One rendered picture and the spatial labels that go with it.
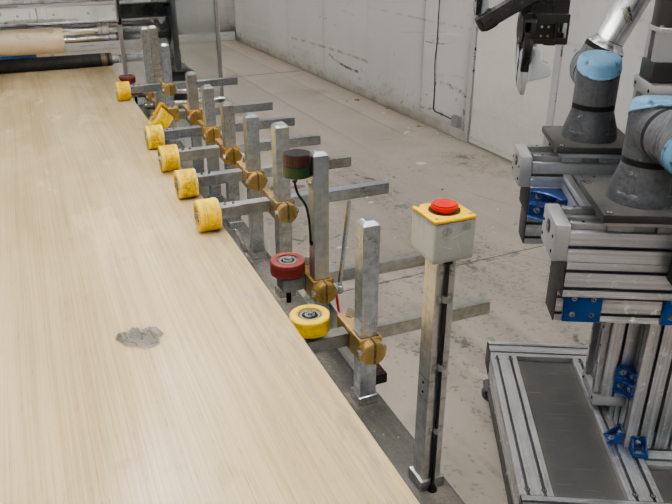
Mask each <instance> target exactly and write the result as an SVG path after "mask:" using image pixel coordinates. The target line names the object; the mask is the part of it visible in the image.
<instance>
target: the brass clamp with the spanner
mask: <svg viewBox="0 0 672 504"><path fill-rule="evenodd" d="M304 276H305V289H304V291H305V292H306V293H307V294H308V295H309V297H310V298H311V299H312V300H313V302H315V301H318V302H320V303H321V304H326V303H327V304H328V303H330V302H332V301H333V300H334V299H335V297H336V294H337V289H336V287H335V286H334V285H333V278H332V277H331V276H330V275H329V278H325V279H320V280H314V279H313V278H312V276H311V275H310V269H309V265H306V264H305V274H304Z"/></svg>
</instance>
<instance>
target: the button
mask: <svg viewBox="0 0 672 504"><path fill-rule="evenodd" d="M431 209H432V210H433V211H435V212H437V213H443V214H449V213H453V212H455V211H457V210H458V204H457V203H456V202H455V201H454V200H451V199H436V200H434V201H433V202H431Z"/></svg>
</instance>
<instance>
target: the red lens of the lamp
mask: <svg viewBox="0 0 672 504"><path fill-rule="evenodd" d="M284 152H285V151H284ZM284 152H283V153H282V161H283V165H284V166H286V167H289V168H304V167H307V166H310V165H311V152H310V151H309V153H310V154H309V155H307V156H304V157H288V156H285V155H284Z"/></svg>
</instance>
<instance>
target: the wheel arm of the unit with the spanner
mask: <svg viewBox="0 0 672 504"><path fill-rule="evenodd" d="M424 265H425V258H424V257H423V256H421V255H420V254H419V253H418V252H417V251H411V252H406V253H400V254H395V255H390V256H384V257H379V274H383V273H388V272H393V271H398V270H403V269H408V268H413V267H418V266H424ZM339 268H340V265H336V266H330V267H329V275H330V276H331V277H332V278H333V283H336V282H338V278H339ZM352 279H355V262H352V263H346V264H344V272H343V280H342V281H347V280H352ZM278 287H279V289H280V290H281V291H282V293H291V292H292V291H297V290H302V289H305V276H304V275H303V276H302V277H300V278H298V279H294V280H280V279H278Z"/></svg>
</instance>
